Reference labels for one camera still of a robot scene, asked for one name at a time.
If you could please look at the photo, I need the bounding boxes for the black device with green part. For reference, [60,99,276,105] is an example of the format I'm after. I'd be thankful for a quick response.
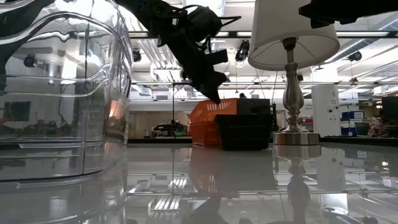
[153,119,188,138]

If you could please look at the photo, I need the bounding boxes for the white pillar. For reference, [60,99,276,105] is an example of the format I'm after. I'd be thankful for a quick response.
[312,83,342,138]

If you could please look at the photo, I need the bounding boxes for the silver lamp with white shade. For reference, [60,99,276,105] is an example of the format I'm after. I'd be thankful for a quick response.
[248,0,341,146]

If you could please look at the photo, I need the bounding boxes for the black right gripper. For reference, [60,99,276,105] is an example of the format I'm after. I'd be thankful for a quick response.
[298,0,361,29]

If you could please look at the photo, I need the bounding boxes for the black computer monitor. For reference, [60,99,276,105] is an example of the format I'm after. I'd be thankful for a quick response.
[236,98,272,116]
[381,96,398,122]

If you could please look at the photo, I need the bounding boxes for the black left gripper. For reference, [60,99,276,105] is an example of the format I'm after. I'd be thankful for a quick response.
[161,30,228,104]

